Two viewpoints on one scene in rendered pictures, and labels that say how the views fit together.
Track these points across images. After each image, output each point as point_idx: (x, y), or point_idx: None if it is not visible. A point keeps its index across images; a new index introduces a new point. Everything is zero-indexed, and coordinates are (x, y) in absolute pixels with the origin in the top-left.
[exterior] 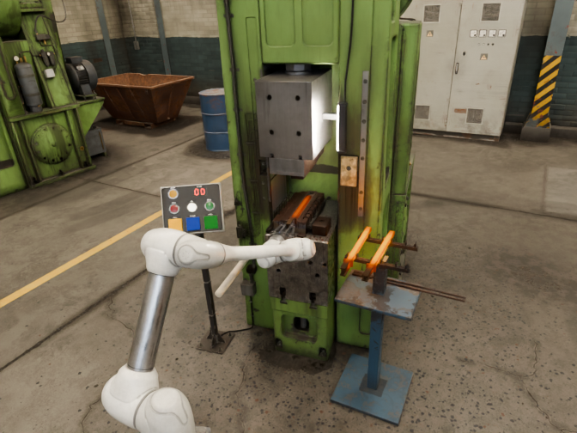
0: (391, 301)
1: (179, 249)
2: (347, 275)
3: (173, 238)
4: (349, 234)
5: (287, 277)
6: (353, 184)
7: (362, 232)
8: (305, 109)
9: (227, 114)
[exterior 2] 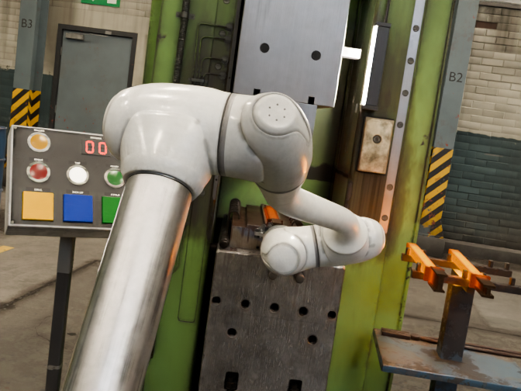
0: (482, 369)
1: (257, 101)
2: (342, 354)
3: (217, 92)
4: (358, 269)
5: (247, 348)
6: (381, 168)
7: (383, 264)
8: (336, 12)
9: (163, 22)
